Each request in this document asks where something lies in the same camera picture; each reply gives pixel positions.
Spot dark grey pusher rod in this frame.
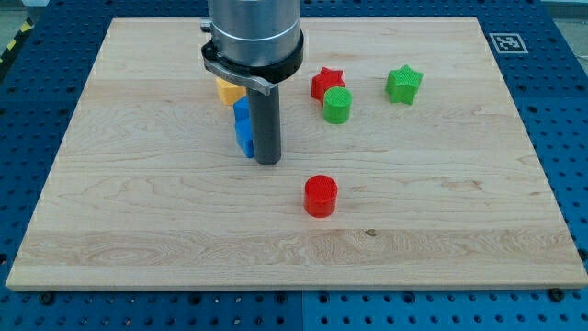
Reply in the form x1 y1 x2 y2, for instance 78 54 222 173
247 86 281 166

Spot black clamp ring mount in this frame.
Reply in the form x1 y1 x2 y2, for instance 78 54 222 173
201 30 304 96

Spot red cylinder block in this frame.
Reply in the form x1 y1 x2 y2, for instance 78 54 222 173
303 175 338 218

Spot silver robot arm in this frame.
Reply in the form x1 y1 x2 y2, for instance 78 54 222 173
200 0 304 166

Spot blue block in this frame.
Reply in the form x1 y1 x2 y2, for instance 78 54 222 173
233 97 254 158

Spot yellow block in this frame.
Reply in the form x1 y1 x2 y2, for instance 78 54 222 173
215 77 246 106

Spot red star block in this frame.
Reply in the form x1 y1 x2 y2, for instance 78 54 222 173
311 67 345 103

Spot green cylinder block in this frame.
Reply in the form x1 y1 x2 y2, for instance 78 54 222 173
322 86 353 124

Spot green star block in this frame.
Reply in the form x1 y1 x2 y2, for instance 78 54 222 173
385 64 424 105

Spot wooden board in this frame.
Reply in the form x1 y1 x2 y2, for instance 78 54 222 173
6 17 587 291

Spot white fiducial marker tag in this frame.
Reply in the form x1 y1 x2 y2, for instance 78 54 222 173
490 32 528 54

